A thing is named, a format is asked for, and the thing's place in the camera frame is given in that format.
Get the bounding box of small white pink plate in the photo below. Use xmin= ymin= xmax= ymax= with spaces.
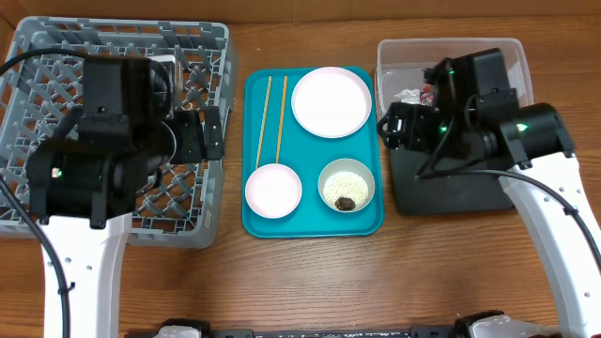
xmin=244 ymin=163 xmax=302 ymax=219

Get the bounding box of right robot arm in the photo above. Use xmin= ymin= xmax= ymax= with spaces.
xmin=378 ymin=99 xmax=600 ymax=337

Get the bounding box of red snack wrapper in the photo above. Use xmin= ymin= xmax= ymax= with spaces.
xmin=420 ymin=84 xmax=435 ymax=106

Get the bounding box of teal serving tray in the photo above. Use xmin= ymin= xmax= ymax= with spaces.
xmin=241 ymin=68 xmax=385 ymax=238

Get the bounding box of large white plate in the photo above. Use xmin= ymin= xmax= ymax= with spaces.
xmin=290 ymin=66 xmax=373 ymax=140

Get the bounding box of black tray bin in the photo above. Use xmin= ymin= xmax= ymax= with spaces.
xmin=389 ymin=147 xmax=514 ymax=215

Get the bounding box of bowl of rice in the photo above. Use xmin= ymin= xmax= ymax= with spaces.
xmin=317 ymin=158 xmax=376 ymax=213

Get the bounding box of grey dishwasher rack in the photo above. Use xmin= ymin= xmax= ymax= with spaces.
xmin=1 ymin=17 xmax=239 ymax=249

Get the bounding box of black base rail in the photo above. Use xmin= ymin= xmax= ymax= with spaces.
xmin=124 ymin=316 xmax=564 ymax=338

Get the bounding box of clear plastic bin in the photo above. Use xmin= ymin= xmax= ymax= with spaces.
xmin=374 ymin=38 xmax=534 ymax=117

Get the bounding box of right wooden chopstick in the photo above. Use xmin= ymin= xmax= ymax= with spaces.
xmin=275 ymin=75 xmax=288 ymax=163

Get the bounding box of wooden chopstick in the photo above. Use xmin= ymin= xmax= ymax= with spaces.
xmin=255 ymin=75 xmax=272 ymax=169
xmin=275 ymin=75 xmax=288 ymax=163

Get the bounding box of left wooden chopstick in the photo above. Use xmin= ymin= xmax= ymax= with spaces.
xmin=255 ymin=75 xmax=272 ymax=169

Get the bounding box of white tissue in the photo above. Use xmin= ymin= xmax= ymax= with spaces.
xmin=394 ymin=89 xmax=422 ymax=104

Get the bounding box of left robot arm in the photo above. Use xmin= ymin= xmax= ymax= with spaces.
xmin=25 ymin=56 xmax=223 ymax=337

